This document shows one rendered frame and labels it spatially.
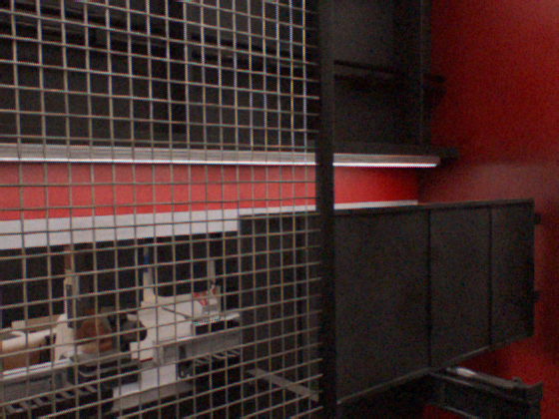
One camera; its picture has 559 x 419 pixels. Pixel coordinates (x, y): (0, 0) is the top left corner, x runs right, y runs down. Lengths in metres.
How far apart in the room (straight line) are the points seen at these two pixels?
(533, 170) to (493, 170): 0.14
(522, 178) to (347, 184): 0.57
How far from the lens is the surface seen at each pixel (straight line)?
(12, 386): 1.47
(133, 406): 1.11
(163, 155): 1.29
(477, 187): 2.10
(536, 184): 2.00
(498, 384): 1.66
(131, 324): 1.94
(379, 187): 2.07
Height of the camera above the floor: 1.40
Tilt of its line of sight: 3 degrees down
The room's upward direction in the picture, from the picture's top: 1 degrees counter-clockwise
